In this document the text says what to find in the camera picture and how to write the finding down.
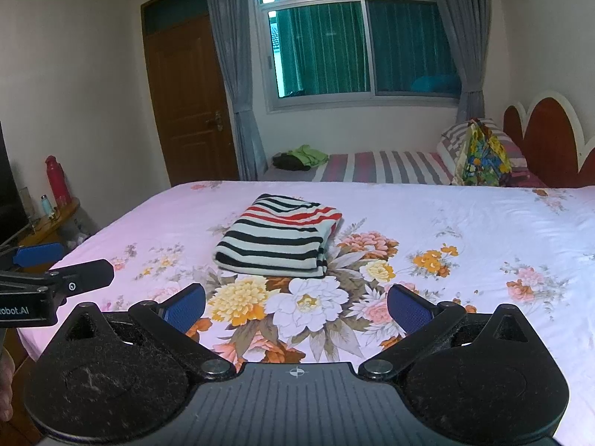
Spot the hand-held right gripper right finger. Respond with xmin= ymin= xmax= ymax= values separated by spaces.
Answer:
xmin=358 ymin=283 xmax=536 ymax=380

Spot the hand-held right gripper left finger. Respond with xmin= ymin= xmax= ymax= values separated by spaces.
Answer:
xmin=58 ymin=283 xmax=238 ymax=378

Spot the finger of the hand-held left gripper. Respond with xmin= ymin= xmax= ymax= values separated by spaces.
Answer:
xmin=0 ymin=242 xmax=65 ymax=271
xmin=0 ymin=259 xmax=115 ymax=306

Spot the striped knit sweater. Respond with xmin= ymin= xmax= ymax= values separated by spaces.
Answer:
xmin=213 ymin=194 xmax=344 ymax=279

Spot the person's left hand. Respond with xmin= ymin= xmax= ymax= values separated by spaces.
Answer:
xmin=0 ymin=346 xmax=15 ymax=421

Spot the wooden side cabinet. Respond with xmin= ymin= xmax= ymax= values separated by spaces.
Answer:
xmin=19 ymin=197 xmax=100 ymax=262

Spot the black television screen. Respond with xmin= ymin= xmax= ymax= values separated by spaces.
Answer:
xmin=0 ymin=121 xmax=29 ymax=242

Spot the red water bottle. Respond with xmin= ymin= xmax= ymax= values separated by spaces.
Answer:
xmin=45 ymin=155 xmax=72 ymax=207

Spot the bed with floral sheet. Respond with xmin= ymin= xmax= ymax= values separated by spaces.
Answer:
xmin=16 ymin=180 xmax=595 ymax=446

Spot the bed with striped sheet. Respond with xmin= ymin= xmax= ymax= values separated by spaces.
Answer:
xmin=258 ymin=149 xmax=459 ymax=185

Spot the colourful printed bag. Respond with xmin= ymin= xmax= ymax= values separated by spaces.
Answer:
xmin=453 ymin=120 xmax=513 ymax=188

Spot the striped pillow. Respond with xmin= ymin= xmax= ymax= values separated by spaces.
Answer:
xmin=436 ymin=118 xmax=528 ymax=182

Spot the dark garment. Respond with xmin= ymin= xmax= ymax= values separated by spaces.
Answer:
xmin=272 ymin=152 xmax=308 ymax=172

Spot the green garment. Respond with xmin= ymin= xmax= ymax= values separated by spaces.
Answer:
xmin=286 ymin=145 xmax=330 ymax=171

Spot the brown wooden door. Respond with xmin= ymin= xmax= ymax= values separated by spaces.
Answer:
xmin=141 ymin=0 xmax=240 ymax=187

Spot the red scalloped headboard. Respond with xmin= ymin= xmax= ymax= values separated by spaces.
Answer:
xmin=503 ymin=90 xmax=595 ymax=189

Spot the grey curtain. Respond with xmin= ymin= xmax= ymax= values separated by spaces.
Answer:
xmin=423 ymin=0 xmax=493 ymax=126
xmin=201 ymin=0 xmax=269 ymax=182

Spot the sliding glass window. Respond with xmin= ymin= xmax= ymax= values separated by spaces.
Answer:
xmin=251 ymin=0 xmax=466 ymax=112

